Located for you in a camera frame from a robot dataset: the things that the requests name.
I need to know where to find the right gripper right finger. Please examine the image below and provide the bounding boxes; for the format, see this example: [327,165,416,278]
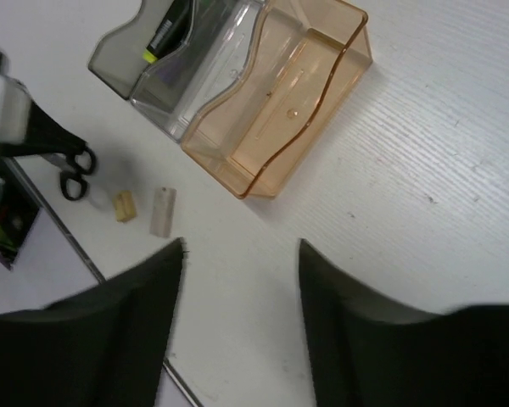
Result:
[299,240,509,406]

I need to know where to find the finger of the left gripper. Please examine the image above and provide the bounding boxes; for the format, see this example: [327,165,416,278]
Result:
[8,102,87,157]

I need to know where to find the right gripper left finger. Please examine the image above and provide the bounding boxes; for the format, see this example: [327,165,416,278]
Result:
[0,238,185,406]

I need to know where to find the black handled scissors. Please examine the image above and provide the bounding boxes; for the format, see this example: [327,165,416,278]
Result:
[41,147,98,202]

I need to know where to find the grey rectangular eraser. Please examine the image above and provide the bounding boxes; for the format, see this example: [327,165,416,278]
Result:
[150,187,176,238]

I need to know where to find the yellow highlighter marker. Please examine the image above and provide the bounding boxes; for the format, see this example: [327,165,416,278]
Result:
[143,0,192,64]

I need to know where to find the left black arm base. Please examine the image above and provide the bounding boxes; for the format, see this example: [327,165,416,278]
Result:
[0,160,41,271]

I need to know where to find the grey transparent container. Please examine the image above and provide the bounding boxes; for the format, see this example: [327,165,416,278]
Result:
[88,1,173,100]

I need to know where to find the clear transparent container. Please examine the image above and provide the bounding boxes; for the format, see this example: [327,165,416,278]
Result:
[131,1,265,143]

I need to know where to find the orange transparent container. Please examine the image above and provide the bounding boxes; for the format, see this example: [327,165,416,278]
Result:
[181,1,372,199]

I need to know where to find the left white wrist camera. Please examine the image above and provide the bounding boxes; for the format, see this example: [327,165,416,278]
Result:
[0,73,31,145]

